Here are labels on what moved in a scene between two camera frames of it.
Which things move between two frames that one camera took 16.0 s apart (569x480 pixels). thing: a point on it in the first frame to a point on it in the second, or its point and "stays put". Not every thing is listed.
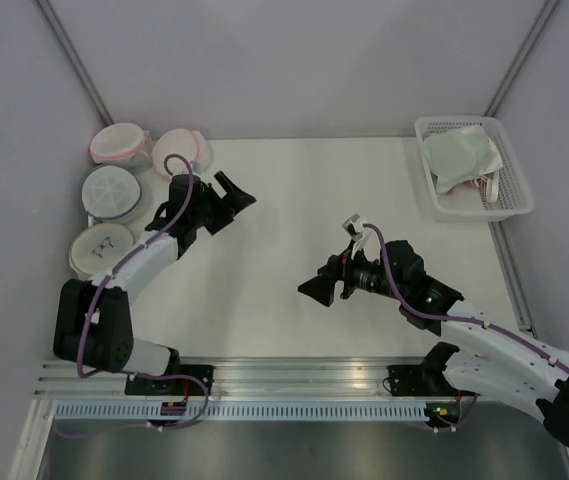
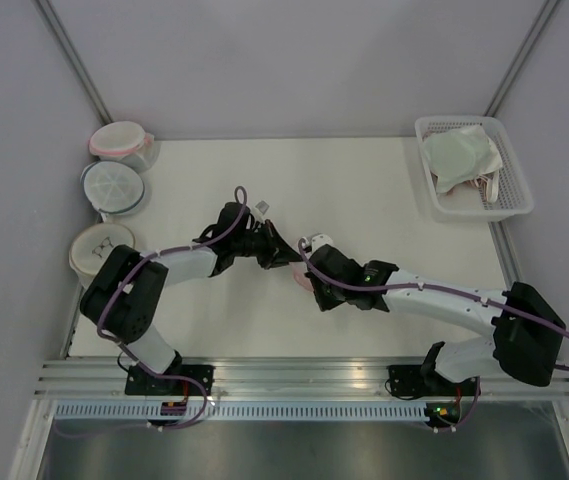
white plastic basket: [470, 170] stays put
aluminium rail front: [244, 377] stays put
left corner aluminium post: [73, 60] stays put
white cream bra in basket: [489, 176] stays put
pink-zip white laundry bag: [188, 142] to [299, 269]
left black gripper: [233, 202] to [275, 255]
